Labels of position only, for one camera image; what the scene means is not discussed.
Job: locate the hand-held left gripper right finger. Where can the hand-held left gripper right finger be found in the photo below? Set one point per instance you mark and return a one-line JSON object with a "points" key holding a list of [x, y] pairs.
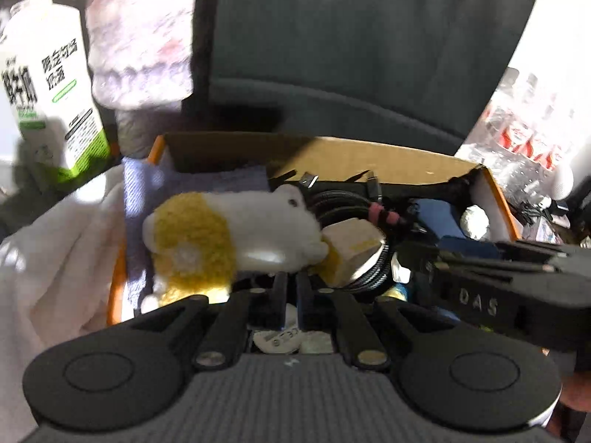
{"points": [[304, 304]]}

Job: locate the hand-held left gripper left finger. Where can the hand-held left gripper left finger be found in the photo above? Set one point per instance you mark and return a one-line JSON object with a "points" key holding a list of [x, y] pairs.
{"points": [[279, 300]]}

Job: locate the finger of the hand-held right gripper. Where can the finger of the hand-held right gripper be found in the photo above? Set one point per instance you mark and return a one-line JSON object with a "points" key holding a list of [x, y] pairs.
{"points": [[498, 271], [531, 254]]}

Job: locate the white tissue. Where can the white tissue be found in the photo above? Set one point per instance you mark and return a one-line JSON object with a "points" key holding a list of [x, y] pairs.
{"points": [[475, 222]]}

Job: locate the yellow white plush toy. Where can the yellow white plush toy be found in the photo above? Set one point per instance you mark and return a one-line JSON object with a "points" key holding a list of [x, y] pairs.
{"points": [[258, 226]]}

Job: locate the cream charger plug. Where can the cream charger plug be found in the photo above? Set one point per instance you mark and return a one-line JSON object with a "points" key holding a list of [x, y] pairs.
{"points": [[351, 240]]}

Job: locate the dark zip pouch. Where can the dark zip pouch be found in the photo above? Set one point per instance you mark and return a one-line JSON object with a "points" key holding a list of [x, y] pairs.
{"points": [[438, 217]]}

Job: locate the red orange cardboard box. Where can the red orange cardboard box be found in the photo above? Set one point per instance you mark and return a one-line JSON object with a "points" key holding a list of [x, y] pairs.
{"points": [[346, 154]]}

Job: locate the white round label disc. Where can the white round label disc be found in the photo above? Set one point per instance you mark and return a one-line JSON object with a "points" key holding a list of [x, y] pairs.
{"points": [[277, 341]]}

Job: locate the white round gadget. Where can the white round gadget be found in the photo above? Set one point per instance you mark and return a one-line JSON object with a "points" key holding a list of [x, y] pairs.
{"points": [[563, 182]]}

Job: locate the blue yellow small item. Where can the blue yellow small item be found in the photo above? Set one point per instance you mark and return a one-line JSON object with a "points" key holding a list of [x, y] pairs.
{"points": [[398, 293]]}

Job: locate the clear water bottle red label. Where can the clear water bottle red label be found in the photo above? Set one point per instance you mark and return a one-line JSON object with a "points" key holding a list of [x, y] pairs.
{"points": [[535, 143], [503, 124], [561, 152]]}

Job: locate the white terry towel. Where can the white terry towel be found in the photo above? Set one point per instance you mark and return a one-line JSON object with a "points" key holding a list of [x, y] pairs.
{"points": [[46, 263]]}

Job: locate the black paper bag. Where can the black paper bag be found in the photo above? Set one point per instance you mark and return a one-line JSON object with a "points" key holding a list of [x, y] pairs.
{"points": [[346, 46]]}

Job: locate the lavender glass vase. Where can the lavender glass vase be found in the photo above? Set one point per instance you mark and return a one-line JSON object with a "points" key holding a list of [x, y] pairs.
{"points": [[138, 46]]}

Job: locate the white green milk carton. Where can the white green milk carton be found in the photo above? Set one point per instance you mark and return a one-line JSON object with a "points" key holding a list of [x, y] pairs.
{"points": [[46, 78]]}

